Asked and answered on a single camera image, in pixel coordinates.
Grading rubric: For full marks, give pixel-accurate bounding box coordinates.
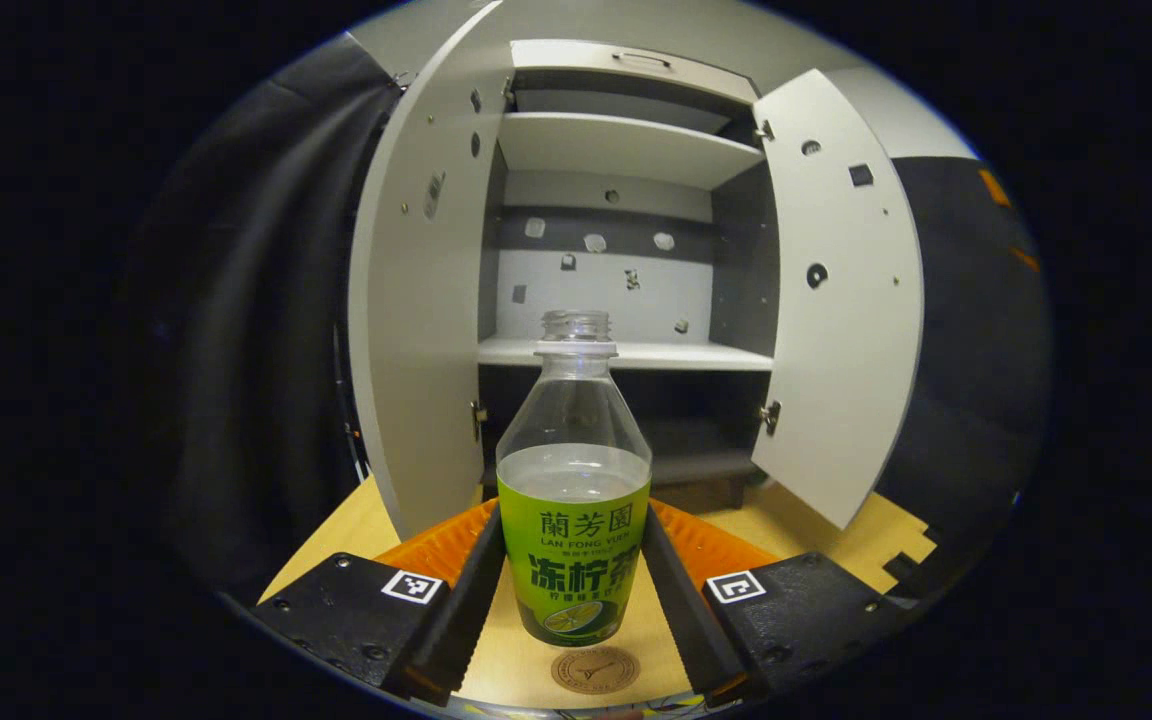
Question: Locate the round brown coaster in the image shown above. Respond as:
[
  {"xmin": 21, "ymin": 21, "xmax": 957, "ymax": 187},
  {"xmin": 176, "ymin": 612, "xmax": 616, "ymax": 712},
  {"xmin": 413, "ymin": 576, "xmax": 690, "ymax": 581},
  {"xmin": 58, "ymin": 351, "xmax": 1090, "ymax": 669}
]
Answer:
[{"xmin": 550, "ymin": 645, "xmax": 641, "ymax": 695}]

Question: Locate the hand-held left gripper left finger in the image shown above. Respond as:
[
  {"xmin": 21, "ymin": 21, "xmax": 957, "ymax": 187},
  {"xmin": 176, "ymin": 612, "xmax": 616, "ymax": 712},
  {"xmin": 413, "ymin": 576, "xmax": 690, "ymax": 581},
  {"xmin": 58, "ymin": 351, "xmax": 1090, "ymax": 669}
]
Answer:
[{"xmin": 254, "ymin": 498, "xmax": 507, "ymax": 707}]

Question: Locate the white cabinet door camera sticker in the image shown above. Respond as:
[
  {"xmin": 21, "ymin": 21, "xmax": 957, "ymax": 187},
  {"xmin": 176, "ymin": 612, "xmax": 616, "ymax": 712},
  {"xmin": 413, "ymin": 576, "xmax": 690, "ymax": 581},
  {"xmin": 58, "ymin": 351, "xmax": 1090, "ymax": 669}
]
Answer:
[{"xmin": 348, "ymin": 0, "xmax": 507, "ymax": 541}]

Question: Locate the black backdrop cloth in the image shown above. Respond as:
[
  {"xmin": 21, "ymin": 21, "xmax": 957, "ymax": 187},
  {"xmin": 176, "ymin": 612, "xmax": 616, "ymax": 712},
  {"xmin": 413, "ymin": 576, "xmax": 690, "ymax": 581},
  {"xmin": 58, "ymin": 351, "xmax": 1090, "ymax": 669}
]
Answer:
[{"xmin": 126, "ymin": 35, "xmax": 1052, "ymax": 601}]

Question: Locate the clear bottle green label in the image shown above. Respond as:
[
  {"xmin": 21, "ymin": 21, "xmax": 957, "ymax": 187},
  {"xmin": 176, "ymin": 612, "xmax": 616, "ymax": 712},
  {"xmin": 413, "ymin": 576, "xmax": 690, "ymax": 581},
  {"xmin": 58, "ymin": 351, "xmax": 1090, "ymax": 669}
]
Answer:
[{"xmin": 494, "ymin": 309, "xmax": 654, "ymax": 648}]

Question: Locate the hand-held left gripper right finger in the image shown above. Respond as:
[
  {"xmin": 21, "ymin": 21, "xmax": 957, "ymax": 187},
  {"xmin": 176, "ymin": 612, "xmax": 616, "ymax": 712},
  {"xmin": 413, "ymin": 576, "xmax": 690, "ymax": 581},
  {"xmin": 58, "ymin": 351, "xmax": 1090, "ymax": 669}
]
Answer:
[{"xmin": 641, "ymin": 498, "xmax": 922, "ymax": 706}]

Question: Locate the white cabinet shelf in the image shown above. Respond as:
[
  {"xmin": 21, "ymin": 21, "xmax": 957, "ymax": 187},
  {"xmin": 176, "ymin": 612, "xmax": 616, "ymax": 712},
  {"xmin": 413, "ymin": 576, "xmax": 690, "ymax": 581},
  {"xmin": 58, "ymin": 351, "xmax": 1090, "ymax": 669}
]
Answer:
[
  {"xmin": 478, "ymin": 336, "xmax": 775, "ymax": 372},
  {"xmin": 498, "ymin": 111, "xmax": 767, "ymax": 191}
]

